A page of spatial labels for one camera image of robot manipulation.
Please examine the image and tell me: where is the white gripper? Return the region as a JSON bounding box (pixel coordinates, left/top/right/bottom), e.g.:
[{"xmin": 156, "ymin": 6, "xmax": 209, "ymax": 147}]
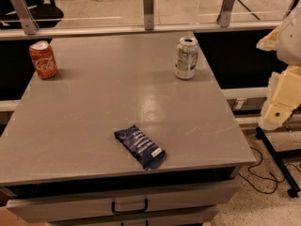
[{"xmin": 256, "ymin": 26, "xmax": 301, "ymax": 131}]

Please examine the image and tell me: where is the silver green 7up can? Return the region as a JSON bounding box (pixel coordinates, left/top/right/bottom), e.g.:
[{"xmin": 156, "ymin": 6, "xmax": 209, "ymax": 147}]
[{"xmin": 175, "ymin": 38, "xmax": 198, "ymax": 79}]

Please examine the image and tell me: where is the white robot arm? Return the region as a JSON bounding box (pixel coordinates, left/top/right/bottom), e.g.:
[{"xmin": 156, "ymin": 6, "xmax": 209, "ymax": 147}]
[{"xmin": 256, "ymin": 7, "xmax": 301, "ymax": 131}]

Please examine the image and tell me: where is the blue RXBAR blueberry wrapper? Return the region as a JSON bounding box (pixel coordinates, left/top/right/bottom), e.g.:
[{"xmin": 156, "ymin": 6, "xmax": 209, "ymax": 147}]
[{"xmin": 114, "ymin": 125, "xmax": 166, "ymax": 170}]

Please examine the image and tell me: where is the red Coca-Cola can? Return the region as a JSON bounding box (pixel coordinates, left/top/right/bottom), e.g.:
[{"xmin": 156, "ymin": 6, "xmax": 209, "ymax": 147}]
[{"xmin": 29, "ymin": 40, "xmax": 57, "ymax": 79}]

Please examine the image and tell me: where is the black floor stand leg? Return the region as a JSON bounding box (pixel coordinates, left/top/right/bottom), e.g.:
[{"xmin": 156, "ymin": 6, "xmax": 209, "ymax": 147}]
[{"xmin": 256, "ymin": 127, "xmax": 301, "ymax": 198}]

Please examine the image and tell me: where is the black office chair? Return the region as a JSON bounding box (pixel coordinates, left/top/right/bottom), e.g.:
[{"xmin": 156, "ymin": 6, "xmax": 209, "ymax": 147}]
[{"xmin": 0, "ymin": 0, "xmax": 64, "ymax": 29}]

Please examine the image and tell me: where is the clear acrylic barrier panel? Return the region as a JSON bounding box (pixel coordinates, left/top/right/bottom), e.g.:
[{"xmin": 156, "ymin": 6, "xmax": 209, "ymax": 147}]
[{"xmin": 0, "ymin": 0, "xmax": 299, "ymax": 30}]

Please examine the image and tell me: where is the grey cabinet drawer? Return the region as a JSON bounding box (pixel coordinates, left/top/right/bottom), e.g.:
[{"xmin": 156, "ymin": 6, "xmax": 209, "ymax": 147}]
[{"xmin": 7, "ymin": 180, "xmax": 239, "ymax": 223}]

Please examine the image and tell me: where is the right metal bracket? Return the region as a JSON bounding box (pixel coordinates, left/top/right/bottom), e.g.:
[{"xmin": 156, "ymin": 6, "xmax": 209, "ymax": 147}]
[{"xmin": 216, "ymin": 0, "xmax": 235, "ymax": 27}]

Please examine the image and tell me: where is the metal bracket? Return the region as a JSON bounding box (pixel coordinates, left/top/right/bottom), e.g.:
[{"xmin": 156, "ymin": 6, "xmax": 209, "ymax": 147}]
[
  {"xmin": 10, "ymin": 0, "xmax": 39, "ymax": 35},
  {"xmin": 143, "ymin": 0, "xmax": 154, "ymax": 30},
  {"xmin": 216, "ymin": 0, "xmax": 235, "ymax": 27}
]

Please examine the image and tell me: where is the middle metal bracket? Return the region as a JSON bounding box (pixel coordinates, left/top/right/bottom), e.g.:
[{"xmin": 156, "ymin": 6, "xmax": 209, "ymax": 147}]
[{"xmin": 143, "ymin": 0, "xmax": 154, "ymax": 30}]

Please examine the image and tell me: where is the black floor cable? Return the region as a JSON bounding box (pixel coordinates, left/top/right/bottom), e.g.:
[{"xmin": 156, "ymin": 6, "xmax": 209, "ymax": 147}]
[{"xmin": 238, "ymin": 146, "xmax": 301, "ymax": 195}]

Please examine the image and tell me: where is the black drawer handle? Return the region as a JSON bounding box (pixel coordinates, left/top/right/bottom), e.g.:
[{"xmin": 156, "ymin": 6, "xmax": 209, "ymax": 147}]
[{"xmin": 111, "ymin": 199, "xmax": 149, "ymax": 216}]

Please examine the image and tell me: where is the left metal bracket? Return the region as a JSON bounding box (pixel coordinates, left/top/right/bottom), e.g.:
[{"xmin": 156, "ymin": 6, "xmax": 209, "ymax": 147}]
[{"xmin": 10, "ymin": 0, "xmax": 39, "ymax": 35}]

